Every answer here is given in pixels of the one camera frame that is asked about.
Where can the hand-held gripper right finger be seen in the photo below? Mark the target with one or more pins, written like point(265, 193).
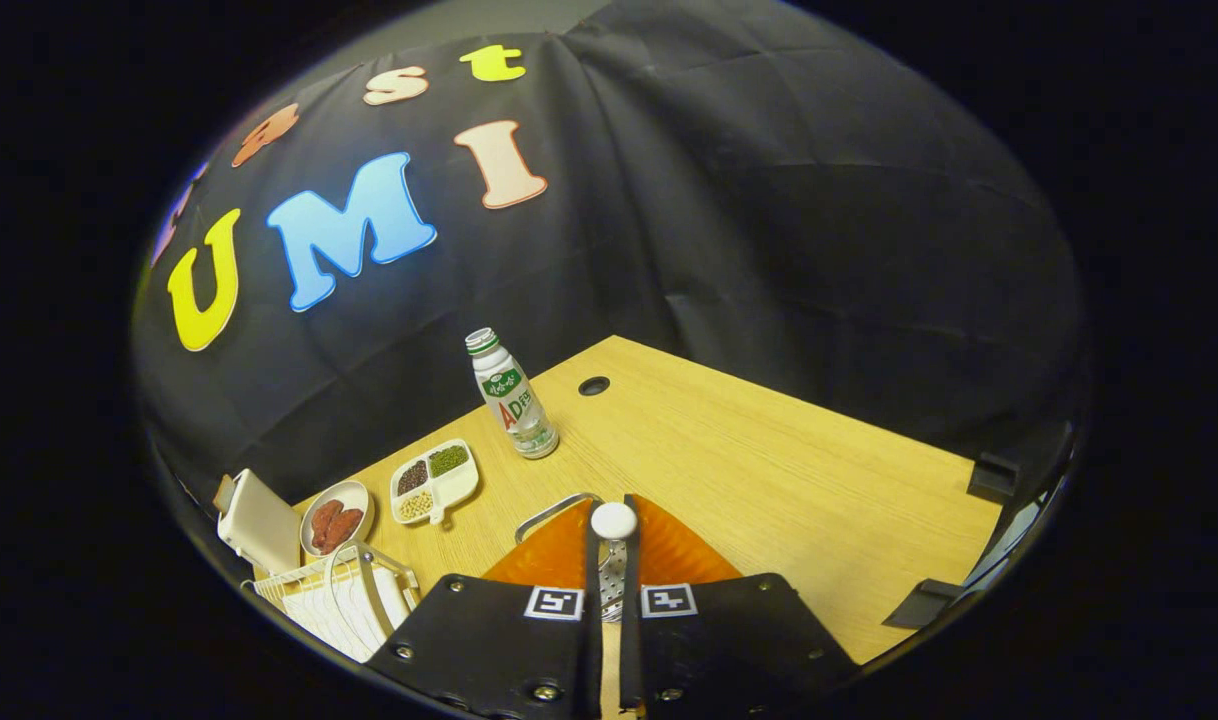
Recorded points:
point(729, 640)

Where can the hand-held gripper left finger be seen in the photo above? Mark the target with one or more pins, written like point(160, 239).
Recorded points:
point(499, 650)

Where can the white divided bean dish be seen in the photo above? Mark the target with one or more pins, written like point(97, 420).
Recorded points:
point(454, 488)

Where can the white round plate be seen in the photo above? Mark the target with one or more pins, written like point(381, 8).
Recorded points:
point(359, 497)

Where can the red meat piece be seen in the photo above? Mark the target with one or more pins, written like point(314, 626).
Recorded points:
point(324, 518)
point(344, 528)

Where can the white green drink bottle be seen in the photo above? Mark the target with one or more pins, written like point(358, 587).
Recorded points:
point(514, 405)

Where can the white toaster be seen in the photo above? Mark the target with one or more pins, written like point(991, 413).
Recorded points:
point(264, 525)

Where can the brown toast slice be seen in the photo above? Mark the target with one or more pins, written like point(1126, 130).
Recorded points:
point(225, 492)

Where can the black backdrop cloth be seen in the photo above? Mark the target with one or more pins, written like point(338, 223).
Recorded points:
point(769, 220)

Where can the black table edge bracket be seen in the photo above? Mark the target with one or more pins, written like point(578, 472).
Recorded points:
point(994, 478)
point(924, 603)

